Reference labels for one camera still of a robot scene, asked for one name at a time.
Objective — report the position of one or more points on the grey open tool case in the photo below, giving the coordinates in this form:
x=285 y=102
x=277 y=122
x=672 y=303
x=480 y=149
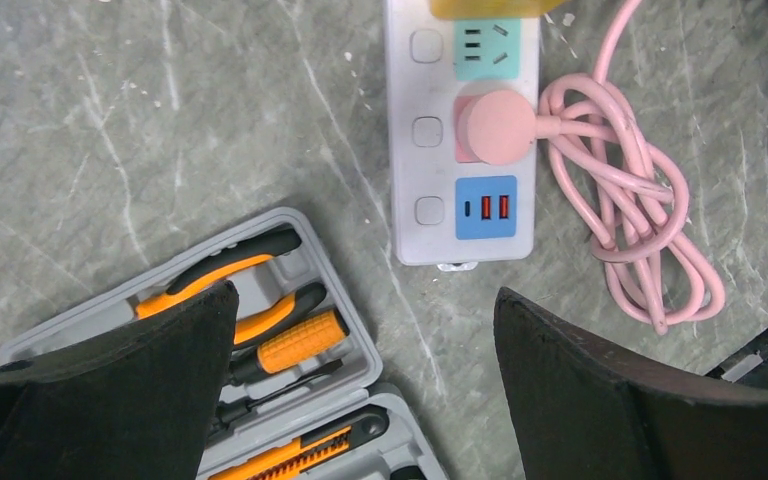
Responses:
x=254 y=418

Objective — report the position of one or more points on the yellow cube adapter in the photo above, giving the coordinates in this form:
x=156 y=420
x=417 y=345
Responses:
x=489 y=9

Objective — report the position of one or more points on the orange handled combination pliers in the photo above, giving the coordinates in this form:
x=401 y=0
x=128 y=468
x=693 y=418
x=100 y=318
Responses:
x=265 y=309

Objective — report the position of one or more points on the orange handled screwdriver in case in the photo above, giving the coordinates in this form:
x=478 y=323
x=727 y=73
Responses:
x=301 y=342

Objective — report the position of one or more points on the orange black utility knife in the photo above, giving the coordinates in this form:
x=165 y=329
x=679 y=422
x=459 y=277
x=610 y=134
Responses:
x=315 y=447

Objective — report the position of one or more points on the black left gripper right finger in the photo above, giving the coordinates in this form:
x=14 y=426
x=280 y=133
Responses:
x=583 y=407

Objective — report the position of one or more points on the white power strip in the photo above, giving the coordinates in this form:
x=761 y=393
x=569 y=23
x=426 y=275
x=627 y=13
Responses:
x=445 y=212

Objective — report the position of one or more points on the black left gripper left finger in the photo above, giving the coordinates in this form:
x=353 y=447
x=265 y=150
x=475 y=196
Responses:
x=132 y=403

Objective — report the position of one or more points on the pink round plug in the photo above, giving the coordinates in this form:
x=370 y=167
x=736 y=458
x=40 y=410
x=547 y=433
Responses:
x=499 y=128

